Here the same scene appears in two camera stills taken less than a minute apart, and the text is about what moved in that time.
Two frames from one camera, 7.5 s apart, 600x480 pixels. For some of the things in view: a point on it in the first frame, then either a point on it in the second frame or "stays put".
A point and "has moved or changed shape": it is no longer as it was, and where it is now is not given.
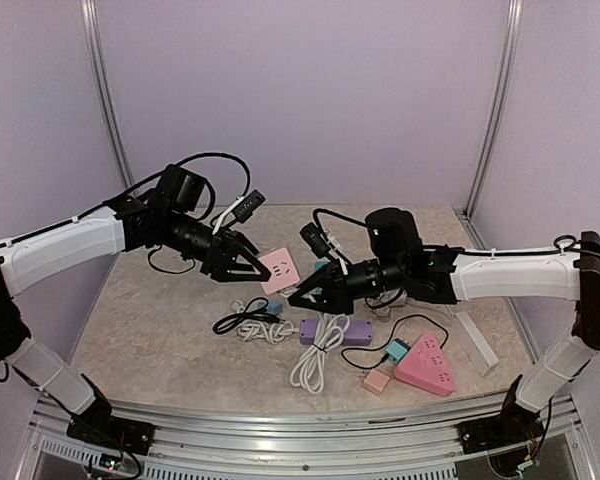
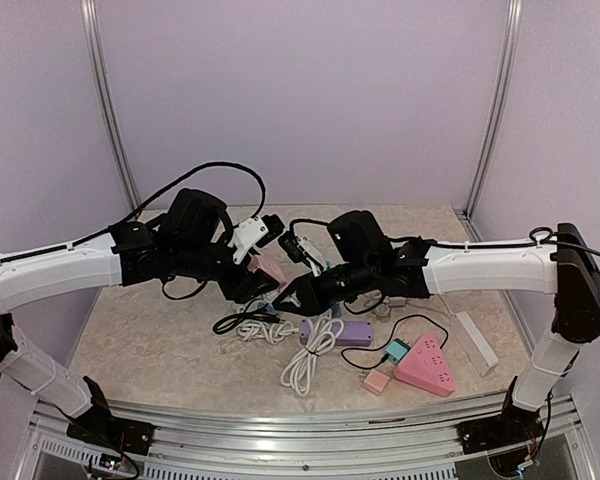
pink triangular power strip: x=426 y=366 stays put
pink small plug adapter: x=284 y=273 has moved or changed shape
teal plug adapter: x=397 y=350 stays put
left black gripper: x=219 y=260 → x=250 y=289
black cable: x=257 y=310 stays put
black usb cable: x=391 y=336 stays put
